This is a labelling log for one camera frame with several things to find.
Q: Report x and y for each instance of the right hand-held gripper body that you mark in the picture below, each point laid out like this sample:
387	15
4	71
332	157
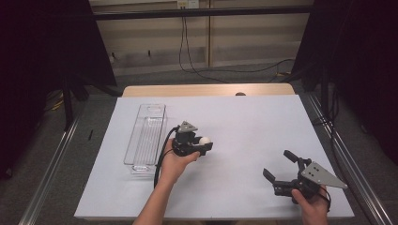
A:
319	175

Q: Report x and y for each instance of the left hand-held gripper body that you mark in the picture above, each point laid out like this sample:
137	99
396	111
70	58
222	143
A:
183	145

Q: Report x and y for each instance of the white egg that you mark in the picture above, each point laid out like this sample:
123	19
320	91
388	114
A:
205	140

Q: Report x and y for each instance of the clear plastic tray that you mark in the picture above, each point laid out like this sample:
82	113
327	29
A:
145	137

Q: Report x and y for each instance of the person's left hand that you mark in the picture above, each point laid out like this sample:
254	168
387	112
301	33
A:
172	165

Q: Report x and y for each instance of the person's right hand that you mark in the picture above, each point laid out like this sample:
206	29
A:
313	209

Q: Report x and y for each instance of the white table mat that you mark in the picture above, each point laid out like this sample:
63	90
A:
237	125

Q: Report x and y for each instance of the wooden table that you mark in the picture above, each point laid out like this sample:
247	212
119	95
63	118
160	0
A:
187	90

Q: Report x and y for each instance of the small dark round object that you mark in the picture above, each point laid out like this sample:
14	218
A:
240	93

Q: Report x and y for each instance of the black metal stand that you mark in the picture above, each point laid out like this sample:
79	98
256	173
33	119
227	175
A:
68	106
324	87

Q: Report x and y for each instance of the small yellow floor object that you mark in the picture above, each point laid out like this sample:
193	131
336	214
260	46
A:
283	74

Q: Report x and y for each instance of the small black stick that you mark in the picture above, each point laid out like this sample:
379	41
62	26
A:
90	135

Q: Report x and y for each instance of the black curtain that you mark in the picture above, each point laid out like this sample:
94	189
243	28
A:
359	62
40	62

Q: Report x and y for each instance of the black horizontal bar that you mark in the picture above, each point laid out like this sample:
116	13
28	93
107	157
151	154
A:
200	12

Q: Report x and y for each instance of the metal floor rail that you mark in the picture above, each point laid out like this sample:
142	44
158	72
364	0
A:
47	181
353	168

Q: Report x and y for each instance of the white wall outlet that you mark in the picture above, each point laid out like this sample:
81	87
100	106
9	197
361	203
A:
187	3

